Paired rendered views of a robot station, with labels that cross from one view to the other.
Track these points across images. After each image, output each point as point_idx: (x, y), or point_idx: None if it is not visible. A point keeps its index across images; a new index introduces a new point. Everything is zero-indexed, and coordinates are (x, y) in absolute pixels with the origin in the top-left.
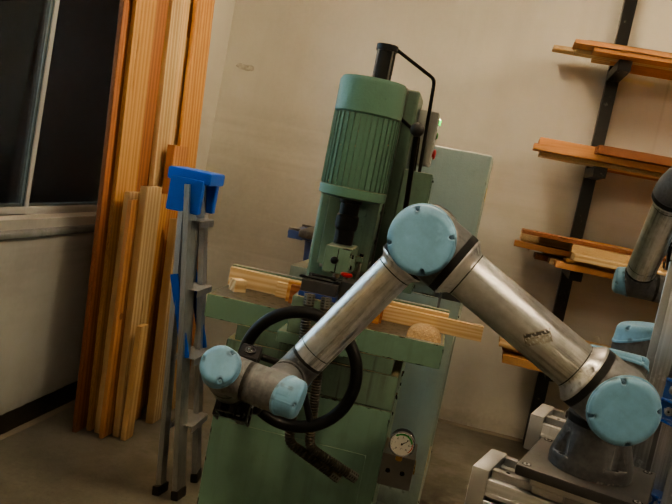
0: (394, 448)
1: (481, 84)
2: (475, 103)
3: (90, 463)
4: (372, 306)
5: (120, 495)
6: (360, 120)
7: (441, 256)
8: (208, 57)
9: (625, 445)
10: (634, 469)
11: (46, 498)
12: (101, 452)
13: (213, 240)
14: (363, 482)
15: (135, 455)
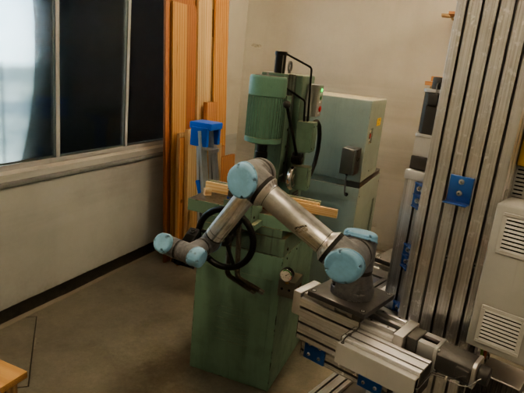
0: (282, 277)
1: (398, 42)
2: (395, 55)
3: (168, 279)
4: (238, 210)
5: (179, 296)
6: (259, 100)
7: (249, 189)
8: (232, 44)
9: (345, 283)
10: (381, 292)
11: (142, 298)
12: (175, 273)
13: (246, 150)
14: (272, 294)
15: (192, 274)
